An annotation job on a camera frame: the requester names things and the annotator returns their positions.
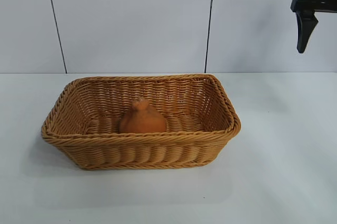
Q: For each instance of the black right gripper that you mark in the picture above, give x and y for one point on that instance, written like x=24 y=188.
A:
x=316 y=4

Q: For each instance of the tan woven wicker basket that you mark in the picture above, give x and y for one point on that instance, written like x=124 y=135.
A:
x=137 y=153

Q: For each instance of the orange knobbed citrus fruit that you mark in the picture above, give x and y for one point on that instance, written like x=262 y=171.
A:
x=143 y=124

